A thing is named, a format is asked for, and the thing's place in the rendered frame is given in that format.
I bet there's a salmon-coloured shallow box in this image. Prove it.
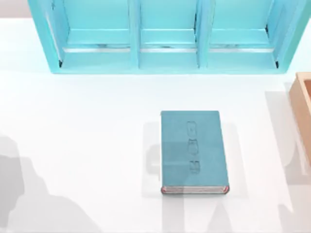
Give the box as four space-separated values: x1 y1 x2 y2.
288 72 311 170

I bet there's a teal blue book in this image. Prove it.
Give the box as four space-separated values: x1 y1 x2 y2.
160 110 230 195

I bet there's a light blue rack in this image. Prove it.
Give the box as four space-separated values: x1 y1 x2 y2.
27 0 311 75

